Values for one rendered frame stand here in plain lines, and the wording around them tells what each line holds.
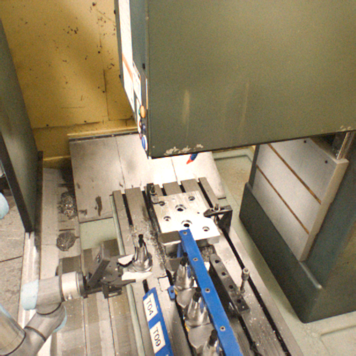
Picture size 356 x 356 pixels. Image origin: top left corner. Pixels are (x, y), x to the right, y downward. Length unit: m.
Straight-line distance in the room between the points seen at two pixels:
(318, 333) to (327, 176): 0.76
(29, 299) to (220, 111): 0.72
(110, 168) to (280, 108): 1.49
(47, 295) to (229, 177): 1.63
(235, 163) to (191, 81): 1.86
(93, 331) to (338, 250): 0.96
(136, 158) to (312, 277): 1.24
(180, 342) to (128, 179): 1.14
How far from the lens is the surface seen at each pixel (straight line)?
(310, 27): 0.82
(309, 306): 1.66
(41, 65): 2.11
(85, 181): 2.16
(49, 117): 2.24
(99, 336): 1.50
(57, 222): 2.05
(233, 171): 2.50
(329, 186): 1.30
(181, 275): 1.00
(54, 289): 1.09
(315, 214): 1.39
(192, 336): 0.96
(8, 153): 1.56
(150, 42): 0.70
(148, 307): 1.33
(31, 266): 1.69
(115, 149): 2.27
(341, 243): 1.39
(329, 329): 1.80
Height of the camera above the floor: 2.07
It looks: 38 degrees down
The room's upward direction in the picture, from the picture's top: 2 degrees clockwise
